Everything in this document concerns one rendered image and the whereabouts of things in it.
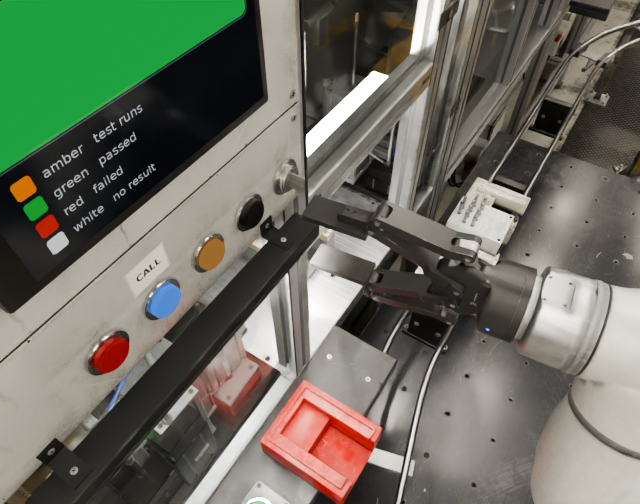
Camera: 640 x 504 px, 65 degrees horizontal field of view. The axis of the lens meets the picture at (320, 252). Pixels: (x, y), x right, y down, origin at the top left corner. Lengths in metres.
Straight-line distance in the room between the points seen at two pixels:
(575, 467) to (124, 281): 0.44
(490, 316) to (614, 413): 0.13
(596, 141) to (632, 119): 0.33
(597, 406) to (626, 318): 0.09
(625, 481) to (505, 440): 0.67
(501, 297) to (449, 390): 0.77
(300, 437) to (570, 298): 0.53
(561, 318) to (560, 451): 0.15
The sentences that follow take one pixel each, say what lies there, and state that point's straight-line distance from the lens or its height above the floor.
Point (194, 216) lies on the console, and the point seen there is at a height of 1.47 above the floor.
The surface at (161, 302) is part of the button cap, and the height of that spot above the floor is 1.43.
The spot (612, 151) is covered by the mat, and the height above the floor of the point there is 0.01.
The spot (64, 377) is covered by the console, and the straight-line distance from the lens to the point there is 0.43.
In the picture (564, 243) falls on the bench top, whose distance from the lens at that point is 1.59.
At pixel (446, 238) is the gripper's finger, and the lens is 0.47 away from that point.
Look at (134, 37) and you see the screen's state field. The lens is 0.31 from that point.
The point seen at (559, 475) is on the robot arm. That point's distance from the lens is 0.59.
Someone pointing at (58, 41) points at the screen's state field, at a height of 1.66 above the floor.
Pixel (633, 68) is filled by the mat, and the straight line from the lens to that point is 3.93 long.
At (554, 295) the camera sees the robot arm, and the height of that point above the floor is 1.41.
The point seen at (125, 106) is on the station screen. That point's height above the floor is 1.61.
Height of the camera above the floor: 1.78
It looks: 51 degrees down
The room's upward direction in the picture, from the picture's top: straight up
